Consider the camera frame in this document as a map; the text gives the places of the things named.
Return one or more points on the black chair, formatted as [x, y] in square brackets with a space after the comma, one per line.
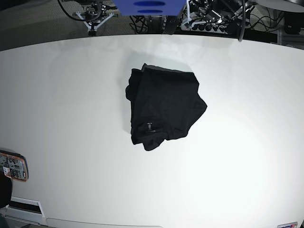
[5, 190]

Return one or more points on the sticker label card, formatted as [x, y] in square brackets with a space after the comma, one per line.
[288, 225]

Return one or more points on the blue plastic box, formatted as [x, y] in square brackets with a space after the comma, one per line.
[149, 7]

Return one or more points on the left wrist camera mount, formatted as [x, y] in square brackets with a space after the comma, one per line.
[190, 22]

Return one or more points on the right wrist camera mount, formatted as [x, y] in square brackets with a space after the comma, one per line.
[92, 24]

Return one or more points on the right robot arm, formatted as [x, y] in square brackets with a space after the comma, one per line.
[93, 9]

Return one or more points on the black remote control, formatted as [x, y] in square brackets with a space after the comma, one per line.
[170, 25]

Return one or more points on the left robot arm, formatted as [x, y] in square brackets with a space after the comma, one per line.
[226, 16]

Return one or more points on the white power strip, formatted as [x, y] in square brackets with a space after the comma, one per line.
[205, 28]

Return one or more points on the black T-shirt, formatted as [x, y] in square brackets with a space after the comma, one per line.
[165, 104]

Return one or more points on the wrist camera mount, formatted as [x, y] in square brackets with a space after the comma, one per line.
[92, 24]
[190, 22]

